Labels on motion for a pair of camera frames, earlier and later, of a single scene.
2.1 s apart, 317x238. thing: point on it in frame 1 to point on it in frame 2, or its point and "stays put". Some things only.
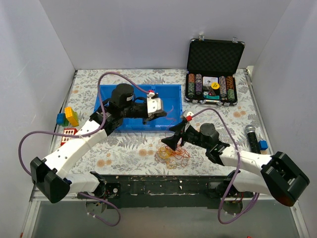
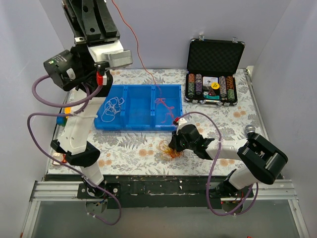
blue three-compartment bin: (170, 96) stays put
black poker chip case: (212, 65) stays put
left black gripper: (148, 118) to (98, 37)
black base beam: (168, 192) stays put
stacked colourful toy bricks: (69, 118) stays put
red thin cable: (168, 118) to (168, 110)
